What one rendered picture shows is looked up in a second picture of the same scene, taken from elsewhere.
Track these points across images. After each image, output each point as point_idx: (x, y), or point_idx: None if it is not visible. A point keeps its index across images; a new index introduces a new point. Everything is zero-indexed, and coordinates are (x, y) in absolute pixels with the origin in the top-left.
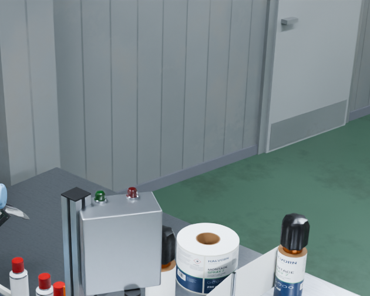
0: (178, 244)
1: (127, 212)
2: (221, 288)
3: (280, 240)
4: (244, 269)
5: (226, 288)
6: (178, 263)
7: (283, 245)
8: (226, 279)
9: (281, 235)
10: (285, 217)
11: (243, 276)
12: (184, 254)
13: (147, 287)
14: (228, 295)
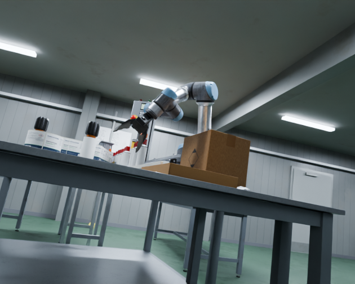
0: (60, 137)
1: None
2: (80, 143)
3: (45, 128)
4: (63, 139)
5: (75, 144)
6: (58, 147)
7: (45, 129)
8: (77, 140)
9: (47, 125)
10: (44, 117)
11: (63, 142)
12: (62, 140)
13: (94, 149)
14: (72, 149)
